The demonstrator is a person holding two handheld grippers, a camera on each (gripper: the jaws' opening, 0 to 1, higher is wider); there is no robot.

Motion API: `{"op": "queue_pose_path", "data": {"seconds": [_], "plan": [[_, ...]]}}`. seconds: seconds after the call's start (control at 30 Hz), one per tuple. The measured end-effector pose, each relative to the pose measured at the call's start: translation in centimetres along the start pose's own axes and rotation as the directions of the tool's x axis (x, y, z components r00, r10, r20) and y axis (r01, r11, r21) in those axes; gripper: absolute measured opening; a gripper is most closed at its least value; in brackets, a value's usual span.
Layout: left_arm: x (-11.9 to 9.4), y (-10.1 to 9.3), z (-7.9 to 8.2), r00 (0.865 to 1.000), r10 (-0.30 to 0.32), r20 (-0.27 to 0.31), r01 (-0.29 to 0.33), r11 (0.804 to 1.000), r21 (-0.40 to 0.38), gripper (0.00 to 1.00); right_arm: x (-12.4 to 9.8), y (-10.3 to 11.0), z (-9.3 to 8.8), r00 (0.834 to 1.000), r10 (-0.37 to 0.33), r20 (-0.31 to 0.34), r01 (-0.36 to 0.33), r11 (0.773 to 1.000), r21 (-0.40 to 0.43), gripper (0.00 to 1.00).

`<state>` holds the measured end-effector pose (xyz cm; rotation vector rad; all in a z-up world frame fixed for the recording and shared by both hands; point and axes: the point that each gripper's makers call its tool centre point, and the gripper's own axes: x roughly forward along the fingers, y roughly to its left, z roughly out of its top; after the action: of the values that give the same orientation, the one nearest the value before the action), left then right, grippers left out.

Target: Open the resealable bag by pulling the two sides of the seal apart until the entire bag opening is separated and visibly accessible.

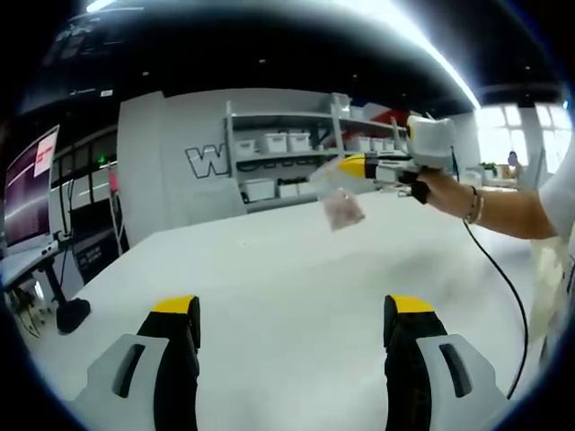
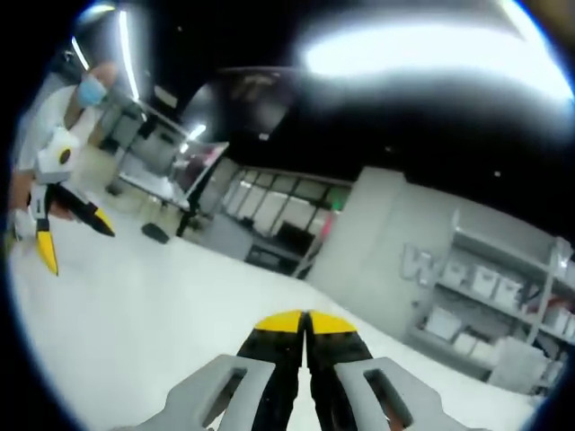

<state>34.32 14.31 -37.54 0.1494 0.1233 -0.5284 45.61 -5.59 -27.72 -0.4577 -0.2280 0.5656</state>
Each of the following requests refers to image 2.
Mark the pink object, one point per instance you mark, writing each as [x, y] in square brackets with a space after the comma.
[329, 226]

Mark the person's head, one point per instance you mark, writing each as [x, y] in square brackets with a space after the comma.
[96, 81]

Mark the black screen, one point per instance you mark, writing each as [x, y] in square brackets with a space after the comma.
[296, 235]

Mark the ceiling light strip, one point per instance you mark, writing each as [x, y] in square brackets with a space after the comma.
[404, 54]
[128, 54]

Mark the grey board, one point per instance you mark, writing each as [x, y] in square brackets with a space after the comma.
[516, 363]

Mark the computer monitor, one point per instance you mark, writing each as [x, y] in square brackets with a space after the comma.
[204, 164]

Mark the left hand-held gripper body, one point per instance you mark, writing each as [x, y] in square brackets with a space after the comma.
[56, 157]

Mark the green exit light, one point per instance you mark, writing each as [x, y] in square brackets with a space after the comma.
[337, 204]

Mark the person in white coat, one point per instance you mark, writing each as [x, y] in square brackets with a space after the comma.
[45, 112]

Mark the grey metal shelving unit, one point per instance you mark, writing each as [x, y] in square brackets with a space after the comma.
[503, 256]

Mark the blue face mask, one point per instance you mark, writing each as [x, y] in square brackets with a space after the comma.
[92, 92]

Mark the grey desk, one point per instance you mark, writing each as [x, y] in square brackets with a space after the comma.
[153, 186]

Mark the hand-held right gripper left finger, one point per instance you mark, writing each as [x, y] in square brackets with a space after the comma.
[211, 395]

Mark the black monitor stand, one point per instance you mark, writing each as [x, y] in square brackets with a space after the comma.
[155, 233]

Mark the group of white storage boxes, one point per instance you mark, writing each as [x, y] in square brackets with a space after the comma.
[489, 280]

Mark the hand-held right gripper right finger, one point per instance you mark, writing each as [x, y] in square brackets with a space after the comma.
[395, 395]

